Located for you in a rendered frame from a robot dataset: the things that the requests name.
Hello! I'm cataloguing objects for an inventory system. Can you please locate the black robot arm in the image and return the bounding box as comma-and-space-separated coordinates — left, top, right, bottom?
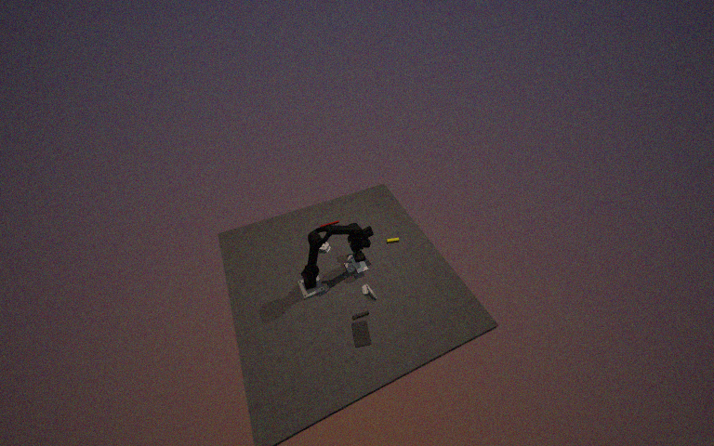
301, 223, 374, 290

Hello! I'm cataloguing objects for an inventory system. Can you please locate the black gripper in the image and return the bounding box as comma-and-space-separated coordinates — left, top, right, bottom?
348, 238, 365, 263

